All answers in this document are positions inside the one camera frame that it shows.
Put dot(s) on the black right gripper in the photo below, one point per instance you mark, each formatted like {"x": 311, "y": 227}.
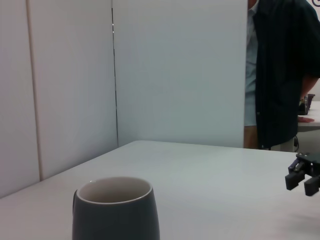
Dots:
{"x": 315, "y": 165}

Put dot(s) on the grey ceramic cup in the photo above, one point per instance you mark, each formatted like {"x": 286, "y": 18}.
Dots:
{"x": 115, "y": 220}

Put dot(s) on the person's bare forearm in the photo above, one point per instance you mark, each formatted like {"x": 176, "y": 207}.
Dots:
{"x": 308, "y": 86}

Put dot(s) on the person's hand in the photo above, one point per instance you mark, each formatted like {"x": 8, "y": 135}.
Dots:
{"x": 305, "y": 119}

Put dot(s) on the white side table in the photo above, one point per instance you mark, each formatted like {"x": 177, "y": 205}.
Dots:
{"x": 315, "y": 116}

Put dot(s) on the person in dark shirt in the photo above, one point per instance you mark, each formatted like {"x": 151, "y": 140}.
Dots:
{"x": 277, "y": 75}

